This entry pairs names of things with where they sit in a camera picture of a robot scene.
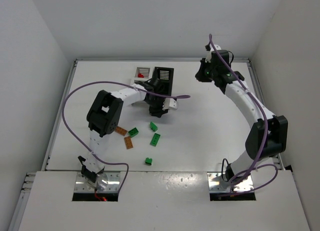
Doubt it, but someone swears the brown lego plate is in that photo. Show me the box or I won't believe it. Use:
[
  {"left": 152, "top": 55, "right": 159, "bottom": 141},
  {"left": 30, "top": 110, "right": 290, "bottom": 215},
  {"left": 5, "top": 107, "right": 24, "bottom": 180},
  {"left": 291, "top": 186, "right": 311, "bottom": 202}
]
[
  {"left": 124, "top": 136, "right": 134, "bottom": 150},
  {"left": 115, "top": 126, "right": 128, "bottom": 136}
]

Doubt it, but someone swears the white slatted container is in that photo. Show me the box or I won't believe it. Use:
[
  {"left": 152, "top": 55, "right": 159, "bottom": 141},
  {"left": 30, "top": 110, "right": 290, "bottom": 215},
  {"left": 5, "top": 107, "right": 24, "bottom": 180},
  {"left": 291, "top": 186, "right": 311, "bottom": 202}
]
[{"left": 130, "top": 67, "right": 153, "bottom": 85}]

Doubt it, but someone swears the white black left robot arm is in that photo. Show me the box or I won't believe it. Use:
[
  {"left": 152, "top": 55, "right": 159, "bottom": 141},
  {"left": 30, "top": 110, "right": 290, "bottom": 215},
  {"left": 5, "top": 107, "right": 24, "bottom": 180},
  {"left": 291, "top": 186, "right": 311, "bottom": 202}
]
[{"left": 78, "top": 77, "right": 177, "bottom": 184}]

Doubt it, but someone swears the small green lego brick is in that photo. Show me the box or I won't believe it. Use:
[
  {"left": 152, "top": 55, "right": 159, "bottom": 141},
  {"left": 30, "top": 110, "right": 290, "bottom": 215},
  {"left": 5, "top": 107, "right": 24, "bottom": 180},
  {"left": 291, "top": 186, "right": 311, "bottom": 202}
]
[{"left": 144, "top": 157, "right": 153, "bottom": 166}]

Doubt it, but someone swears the green slope lego brick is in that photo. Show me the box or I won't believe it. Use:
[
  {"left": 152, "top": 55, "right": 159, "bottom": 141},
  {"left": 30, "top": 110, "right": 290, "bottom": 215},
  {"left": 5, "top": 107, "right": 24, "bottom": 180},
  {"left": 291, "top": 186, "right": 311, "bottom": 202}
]
[{"left": 149, "top": 121, "right": 158, "bottom": 132}]

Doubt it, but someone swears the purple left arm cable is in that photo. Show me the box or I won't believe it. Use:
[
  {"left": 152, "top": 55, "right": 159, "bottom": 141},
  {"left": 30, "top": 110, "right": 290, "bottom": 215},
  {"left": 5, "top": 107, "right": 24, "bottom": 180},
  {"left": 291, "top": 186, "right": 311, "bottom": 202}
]
[{"left": 61, "top": 81, "right": 191, "bottom": 194}]

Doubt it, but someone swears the green square lego brick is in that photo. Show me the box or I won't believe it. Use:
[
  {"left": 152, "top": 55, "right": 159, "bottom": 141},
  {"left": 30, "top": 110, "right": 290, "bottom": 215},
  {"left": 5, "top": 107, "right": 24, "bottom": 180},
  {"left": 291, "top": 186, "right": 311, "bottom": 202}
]
[{"left": 128, "top": 127, "right": 139, "bottom": 138}]

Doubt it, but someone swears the green lego plate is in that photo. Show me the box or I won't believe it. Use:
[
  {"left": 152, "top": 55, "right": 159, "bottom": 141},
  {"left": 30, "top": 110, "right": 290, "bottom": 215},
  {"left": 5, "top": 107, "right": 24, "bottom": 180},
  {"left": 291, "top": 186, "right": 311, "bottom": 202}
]
[{"left": 150, "top": 133, "right": 161, "bottom": 147}]

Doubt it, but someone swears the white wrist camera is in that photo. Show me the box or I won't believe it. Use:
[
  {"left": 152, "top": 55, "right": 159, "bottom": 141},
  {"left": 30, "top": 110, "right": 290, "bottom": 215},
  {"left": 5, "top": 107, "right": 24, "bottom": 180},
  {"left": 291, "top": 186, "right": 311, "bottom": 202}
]
[
  {"left": 162, "top": 98, "right": 178, "bottom": 110},
  {"left": 205, "top": 43, "right": 221, "bottom": 63}
]

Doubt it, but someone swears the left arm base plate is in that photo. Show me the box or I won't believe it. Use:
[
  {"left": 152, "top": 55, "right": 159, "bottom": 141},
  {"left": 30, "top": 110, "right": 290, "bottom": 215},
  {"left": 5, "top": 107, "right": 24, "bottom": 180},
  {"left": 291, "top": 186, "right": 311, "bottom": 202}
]
[{"left": 74, "top": 171, "right": 121, "bottom": 194}]

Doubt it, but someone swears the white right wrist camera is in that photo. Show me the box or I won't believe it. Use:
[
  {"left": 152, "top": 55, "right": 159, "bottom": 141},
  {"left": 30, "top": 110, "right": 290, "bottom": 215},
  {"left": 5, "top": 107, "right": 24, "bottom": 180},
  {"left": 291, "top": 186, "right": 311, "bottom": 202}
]
[{"left": 205, "top": 43, "right": 221, "bottom": 63}]

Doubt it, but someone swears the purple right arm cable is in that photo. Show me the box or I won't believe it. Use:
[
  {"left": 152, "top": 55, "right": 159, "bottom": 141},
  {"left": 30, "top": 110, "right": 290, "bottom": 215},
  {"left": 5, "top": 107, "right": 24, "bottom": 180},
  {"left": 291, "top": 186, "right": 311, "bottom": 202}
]
[{"left": 208, "top": 33, "right": 279, "bottom": 194}]

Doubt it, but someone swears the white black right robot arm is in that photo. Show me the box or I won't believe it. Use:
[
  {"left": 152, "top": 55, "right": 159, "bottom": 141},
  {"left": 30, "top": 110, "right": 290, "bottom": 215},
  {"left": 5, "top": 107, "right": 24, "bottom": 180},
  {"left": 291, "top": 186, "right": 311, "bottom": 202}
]
[{"left": 195, "top": 49, "right": 288, "bottom": 192}]

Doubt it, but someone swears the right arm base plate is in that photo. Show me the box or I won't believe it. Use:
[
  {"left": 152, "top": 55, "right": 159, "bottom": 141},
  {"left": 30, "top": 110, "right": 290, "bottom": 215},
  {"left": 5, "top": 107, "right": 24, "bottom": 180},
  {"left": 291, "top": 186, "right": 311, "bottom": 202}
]
[{"left": 207, "top": 172, "right": 255, "bottom": 193}]

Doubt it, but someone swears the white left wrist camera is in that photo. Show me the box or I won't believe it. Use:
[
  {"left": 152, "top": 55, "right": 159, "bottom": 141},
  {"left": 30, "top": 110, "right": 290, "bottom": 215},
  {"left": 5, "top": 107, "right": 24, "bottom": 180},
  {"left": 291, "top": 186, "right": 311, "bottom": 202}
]
[{"left": 162, "top": 98, "right": 178, "bottom": 110}]

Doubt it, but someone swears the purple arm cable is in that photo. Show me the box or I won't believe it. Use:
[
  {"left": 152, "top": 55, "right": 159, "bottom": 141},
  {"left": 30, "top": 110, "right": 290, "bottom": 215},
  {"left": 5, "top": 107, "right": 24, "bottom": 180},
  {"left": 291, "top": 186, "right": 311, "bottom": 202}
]
[
  {"left": 208, "top": 33, "right": 279, "bottom": 194},
  {"left": 61, "top": 81, "right": 191, "bottom": 194}
]

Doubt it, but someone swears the black slatted container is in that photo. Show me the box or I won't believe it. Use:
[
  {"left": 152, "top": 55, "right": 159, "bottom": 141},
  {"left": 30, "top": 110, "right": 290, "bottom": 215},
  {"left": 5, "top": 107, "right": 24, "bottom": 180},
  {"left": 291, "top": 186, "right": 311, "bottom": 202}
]
[{"left": 151, "top": 66, "right": 174, "bottom": 96}]

